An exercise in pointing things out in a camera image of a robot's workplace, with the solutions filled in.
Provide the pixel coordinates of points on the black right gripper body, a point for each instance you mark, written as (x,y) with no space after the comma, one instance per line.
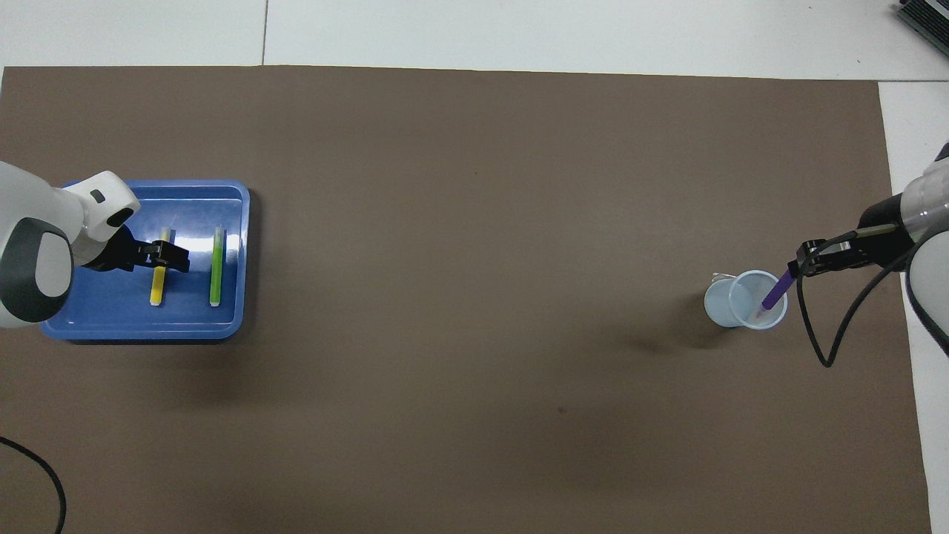
(890,211)

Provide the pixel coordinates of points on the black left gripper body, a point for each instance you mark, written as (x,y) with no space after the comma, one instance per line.
(126,256)

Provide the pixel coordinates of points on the yellow highlighter pen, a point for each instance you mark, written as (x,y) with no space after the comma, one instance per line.
(157,289)

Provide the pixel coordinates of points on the green highlighter pen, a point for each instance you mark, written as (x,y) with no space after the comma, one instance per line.
(216,274)

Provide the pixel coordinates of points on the purple highlighter pen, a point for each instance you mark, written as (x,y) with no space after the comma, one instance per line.
(775,295)

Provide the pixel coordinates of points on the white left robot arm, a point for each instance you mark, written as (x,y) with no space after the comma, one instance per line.
(37,222)

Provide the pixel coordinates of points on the blue plastic tray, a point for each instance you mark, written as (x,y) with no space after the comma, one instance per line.
(193,319)

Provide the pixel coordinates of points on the light blue mesh pen cup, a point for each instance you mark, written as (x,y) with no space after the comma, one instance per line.
(718,304)

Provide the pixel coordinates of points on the grey laptop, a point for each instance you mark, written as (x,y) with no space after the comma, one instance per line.
(930,18)

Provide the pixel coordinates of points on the brown table mat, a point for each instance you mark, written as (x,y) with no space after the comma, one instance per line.
(474,222)

